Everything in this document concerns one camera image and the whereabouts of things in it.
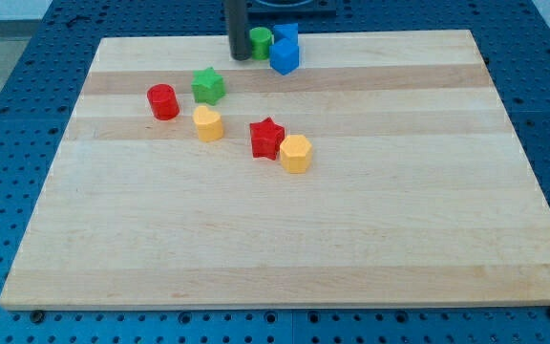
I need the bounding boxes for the light wooden board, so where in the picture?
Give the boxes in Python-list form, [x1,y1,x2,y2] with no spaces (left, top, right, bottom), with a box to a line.
[0,30,550,311]

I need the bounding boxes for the yellow hexagon block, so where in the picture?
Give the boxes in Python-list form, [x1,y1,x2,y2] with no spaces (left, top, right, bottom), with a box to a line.
[280,135,312,174]

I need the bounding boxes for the green cylinder block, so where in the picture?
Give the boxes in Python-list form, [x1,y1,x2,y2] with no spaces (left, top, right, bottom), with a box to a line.
[249,27,273,60]

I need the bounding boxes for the red star block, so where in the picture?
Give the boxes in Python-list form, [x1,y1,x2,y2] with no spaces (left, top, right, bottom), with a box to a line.
[249,118,286,160]

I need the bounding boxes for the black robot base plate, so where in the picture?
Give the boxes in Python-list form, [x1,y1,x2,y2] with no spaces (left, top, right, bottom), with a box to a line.
[245,0,338,16]

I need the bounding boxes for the red cylinder block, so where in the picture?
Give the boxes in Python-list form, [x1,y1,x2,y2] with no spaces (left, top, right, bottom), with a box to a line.
[146,84,180,120]

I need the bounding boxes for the green star block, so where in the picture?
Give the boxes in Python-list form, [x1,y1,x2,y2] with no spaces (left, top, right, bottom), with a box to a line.
[191,67,226,105]

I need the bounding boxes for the yellow heart block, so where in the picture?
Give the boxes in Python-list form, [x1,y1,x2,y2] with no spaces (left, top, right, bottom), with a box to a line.
[193,105,223,142]

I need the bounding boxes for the blue block behind cube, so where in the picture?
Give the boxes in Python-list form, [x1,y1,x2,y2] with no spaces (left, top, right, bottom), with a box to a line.
[272,23,299,45]

